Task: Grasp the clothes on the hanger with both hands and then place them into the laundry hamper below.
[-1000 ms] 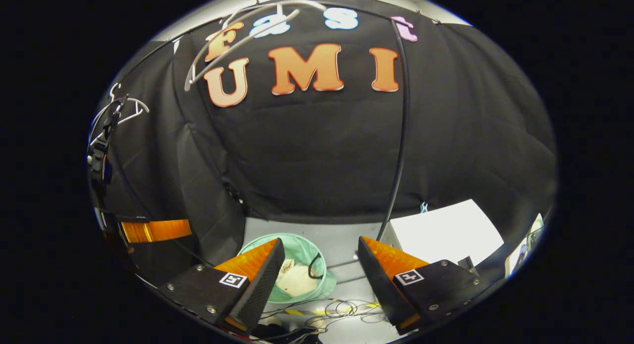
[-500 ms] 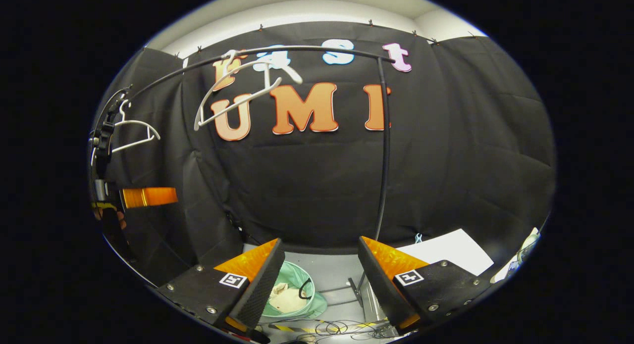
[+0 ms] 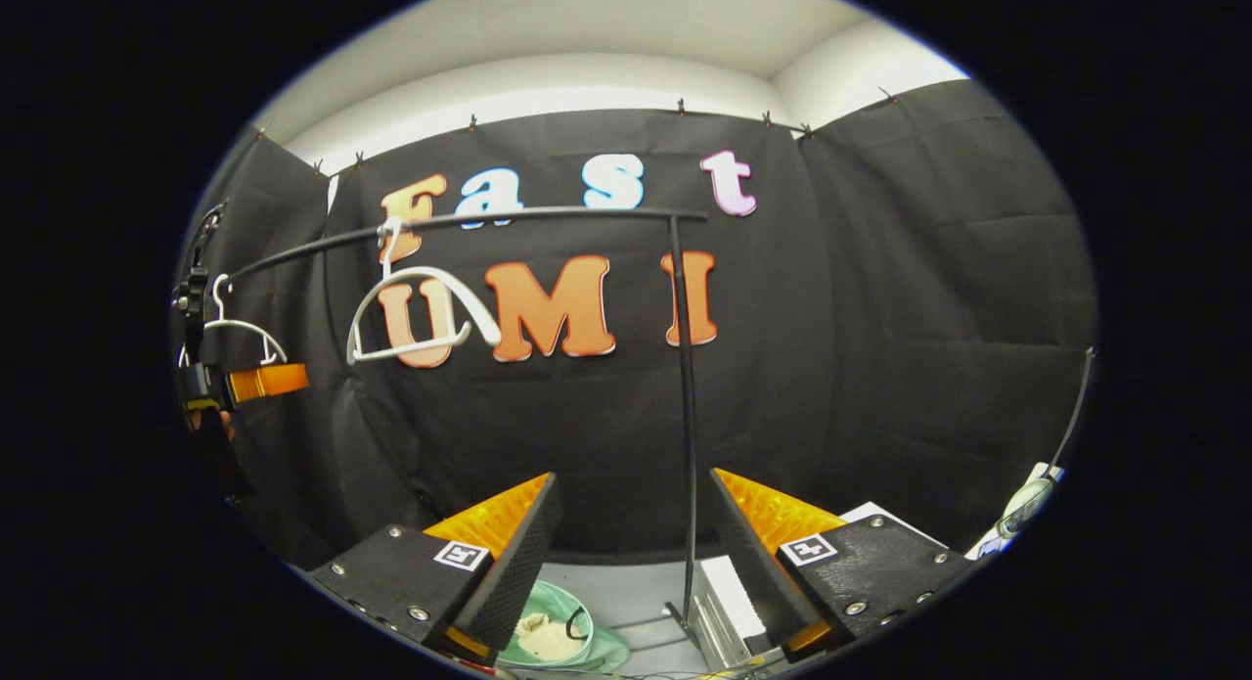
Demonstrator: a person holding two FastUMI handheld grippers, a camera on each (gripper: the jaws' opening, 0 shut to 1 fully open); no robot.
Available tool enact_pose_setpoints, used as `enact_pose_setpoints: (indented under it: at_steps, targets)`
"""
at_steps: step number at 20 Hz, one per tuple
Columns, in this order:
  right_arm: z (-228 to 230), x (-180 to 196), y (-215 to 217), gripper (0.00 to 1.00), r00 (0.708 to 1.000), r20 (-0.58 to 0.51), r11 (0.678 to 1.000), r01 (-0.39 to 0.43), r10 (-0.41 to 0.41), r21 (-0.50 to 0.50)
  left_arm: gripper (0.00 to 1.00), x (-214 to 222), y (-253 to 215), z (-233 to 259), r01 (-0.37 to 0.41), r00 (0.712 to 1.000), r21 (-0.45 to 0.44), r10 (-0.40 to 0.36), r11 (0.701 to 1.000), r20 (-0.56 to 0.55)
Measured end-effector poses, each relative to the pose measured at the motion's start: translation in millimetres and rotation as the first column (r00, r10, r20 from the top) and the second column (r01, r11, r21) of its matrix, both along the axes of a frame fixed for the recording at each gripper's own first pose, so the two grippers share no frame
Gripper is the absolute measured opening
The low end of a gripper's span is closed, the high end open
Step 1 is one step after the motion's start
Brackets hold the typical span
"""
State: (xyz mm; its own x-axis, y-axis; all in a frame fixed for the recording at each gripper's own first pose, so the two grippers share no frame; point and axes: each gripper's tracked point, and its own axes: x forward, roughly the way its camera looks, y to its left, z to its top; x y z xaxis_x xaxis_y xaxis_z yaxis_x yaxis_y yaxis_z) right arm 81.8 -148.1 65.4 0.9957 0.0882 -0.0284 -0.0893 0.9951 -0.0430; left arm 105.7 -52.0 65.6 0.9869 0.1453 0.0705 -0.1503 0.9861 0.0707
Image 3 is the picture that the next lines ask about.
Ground row of small black clips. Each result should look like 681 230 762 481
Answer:
256 85 899 172

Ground white metal box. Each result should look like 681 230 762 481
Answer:
690 555 779 669

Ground black metal clothes rack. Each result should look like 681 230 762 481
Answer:
225 205 710 632

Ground white plastic clothes hanger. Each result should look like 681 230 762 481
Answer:
176 274 290 370
345 215 503 368

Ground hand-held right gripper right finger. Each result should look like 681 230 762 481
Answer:
709 467 964 661

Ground round magnifier lamp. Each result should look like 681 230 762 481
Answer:
998 347 1096 539

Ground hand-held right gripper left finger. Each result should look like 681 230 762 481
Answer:
305 471 566 666

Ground white side table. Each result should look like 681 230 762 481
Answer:
963 462 1067 562

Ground green laundry hamper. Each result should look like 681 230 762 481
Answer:
494 579 632 676

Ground cream button jacket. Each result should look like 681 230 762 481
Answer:
514 612 588 663

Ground black backdrop cloth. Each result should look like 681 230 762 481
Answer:
171 78 1101 568

